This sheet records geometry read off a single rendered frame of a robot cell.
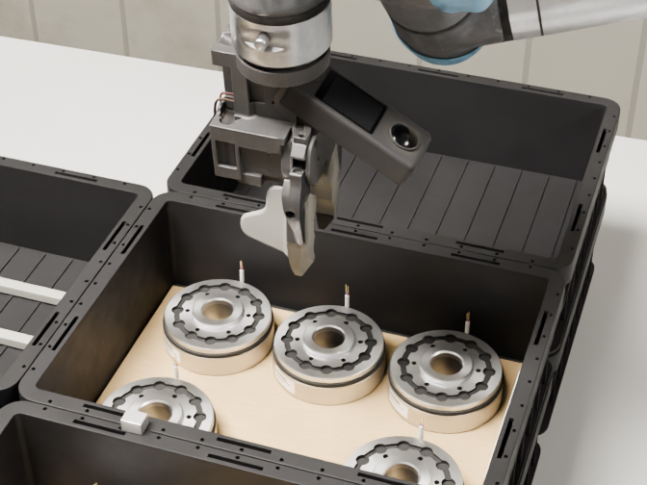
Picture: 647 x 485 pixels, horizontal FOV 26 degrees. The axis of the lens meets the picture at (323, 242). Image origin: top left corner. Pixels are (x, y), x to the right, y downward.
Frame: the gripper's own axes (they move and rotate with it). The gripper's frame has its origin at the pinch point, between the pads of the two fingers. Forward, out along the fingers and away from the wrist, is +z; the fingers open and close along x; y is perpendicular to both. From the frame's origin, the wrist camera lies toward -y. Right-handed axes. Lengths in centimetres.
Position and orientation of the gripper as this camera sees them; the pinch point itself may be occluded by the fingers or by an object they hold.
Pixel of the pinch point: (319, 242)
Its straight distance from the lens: 117.4
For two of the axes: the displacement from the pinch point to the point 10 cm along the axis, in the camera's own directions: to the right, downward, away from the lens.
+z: 0.3, 7.1, 7.0
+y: -9.5, -2.1, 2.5
